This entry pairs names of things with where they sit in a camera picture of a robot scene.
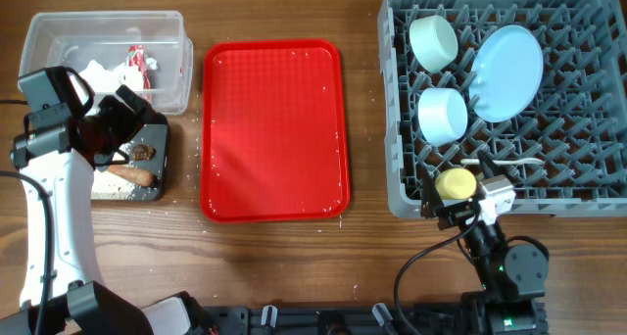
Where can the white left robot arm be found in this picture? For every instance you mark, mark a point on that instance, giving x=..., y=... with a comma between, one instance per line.
x=55, y=159

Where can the red snack wrapper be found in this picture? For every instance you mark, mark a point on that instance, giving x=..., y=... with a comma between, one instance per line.
x=138, y=63

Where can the white rice pile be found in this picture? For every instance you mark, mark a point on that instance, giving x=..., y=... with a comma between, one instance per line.
x=107, y=186

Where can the white plastic spoon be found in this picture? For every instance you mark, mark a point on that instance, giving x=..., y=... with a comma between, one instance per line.
x=504, y=162

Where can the crumpled white tissue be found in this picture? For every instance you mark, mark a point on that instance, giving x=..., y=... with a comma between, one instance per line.
x=102, y=80

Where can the red plastic tray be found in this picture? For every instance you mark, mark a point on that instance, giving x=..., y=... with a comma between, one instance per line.
x=274, y=136

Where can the brown food stick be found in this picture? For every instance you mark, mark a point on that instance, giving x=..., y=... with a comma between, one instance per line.
x=137, y=176

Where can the yellow plastic cup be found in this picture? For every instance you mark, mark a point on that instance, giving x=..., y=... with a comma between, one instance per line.
x=456, y=184

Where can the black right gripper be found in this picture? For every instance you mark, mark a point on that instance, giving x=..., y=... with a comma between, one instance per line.
x=433, y=204

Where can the light blue plate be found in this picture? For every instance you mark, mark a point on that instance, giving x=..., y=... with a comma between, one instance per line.
x=509, y=68

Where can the green bowl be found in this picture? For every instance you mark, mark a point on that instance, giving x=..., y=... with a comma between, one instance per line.
x=433, y=42

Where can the clear plastic bin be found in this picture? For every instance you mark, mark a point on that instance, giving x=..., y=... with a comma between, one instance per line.
x=74, y=39

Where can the black waste tray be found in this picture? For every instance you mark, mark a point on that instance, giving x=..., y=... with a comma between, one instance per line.
x=157, y=136

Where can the brown food scrap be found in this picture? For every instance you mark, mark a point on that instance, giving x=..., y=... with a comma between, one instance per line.
x=143, y=152

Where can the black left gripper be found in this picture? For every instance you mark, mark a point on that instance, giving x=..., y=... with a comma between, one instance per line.
x=130, y=123

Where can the grey dishwasher rack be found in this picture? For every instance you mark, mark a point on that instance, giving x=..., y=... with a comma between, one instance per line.
x=566, y=151

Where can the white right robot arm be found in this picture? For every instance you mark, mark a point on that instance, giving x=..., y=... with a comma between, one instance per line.
x=512, y=271

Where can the light blue bowl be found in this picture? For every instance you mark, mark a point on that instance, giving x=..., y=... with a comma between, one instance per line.
x=442, y=115

